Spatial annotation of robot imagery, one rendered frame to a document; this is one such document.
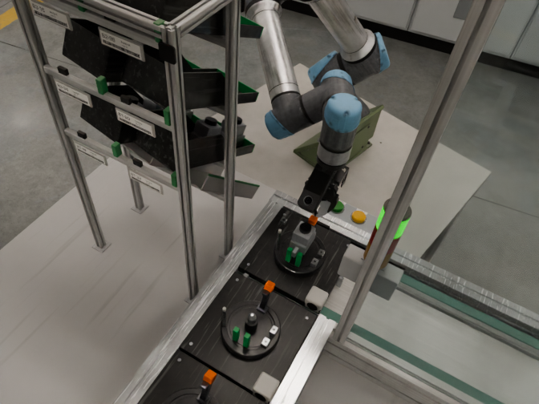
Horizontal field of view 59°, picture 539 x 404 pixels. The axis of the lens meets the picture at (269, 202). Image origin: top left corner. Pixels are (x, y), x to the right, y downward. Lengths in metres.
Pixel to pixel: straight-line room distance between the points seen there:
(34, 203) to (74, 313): 1.52
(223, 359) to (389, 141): 1.06
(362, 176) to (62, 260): 0.99
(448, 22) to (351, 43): 2.62
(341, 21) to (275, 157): 0.52
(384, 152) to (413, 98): 1.85
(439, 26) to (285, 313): 3.24
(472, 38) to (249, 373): 0.82
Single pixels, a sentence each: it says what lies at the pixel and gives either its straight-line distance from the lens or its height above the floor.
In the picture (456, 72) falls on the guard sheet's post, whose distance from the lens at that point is 0.64.
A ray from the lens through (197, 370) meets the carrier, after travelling 1.14.
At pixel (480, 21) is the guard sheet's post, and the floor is 1.78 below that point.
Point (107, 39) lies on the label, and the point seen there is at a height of 1.60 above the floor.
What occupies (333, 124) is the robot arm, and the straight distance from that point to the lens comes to 1.01.
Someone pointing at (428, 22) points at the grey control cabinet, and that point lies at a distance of 4.11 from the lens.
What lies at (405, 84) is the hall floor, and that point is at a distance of 3.74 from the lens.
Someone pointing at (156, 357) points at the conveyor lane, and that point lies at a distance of 1.17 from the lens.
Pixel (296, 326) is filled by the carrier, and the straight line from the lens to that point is 1.19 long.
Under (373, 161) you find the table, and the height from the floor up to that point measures 0.86.
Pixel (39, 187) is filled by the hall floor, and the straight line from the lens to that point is 2.89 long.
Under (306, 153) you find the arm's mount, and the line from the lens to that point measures 1.66.
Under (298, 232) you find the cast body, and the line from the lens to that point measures 1.19.
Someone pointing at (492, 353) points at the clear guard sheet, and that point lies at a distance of 1.03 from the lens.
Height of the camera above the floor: 2.03
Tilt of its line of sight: 50 degrees down
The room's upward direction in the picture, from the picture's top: 7 degrees clockwise
